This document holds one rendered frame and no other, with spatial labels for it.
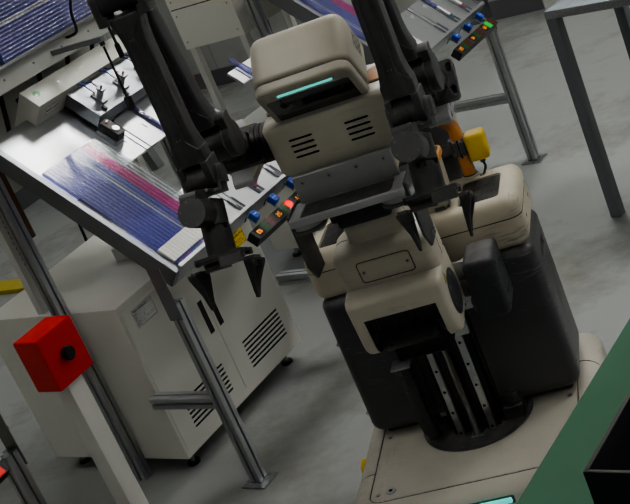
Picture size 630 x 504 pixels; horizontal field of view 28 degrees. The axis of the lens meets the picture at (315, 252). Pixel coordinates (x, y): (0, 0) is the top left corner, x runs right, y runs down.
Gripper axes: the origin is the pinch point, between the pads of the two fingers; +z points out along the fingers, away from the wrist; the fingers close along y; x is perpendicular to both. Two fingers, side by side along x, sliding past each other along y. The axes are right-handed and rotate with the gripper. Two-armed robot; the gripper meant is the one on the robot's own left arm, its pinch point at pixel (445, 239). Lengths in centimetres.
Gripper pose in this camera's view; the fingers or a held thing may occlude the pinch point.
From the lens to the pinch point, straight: 229.8
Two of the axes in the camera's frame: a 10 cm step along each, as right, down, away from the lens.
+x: 2.6, -0.1, 9.6
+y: 9.3, -2.8, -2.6
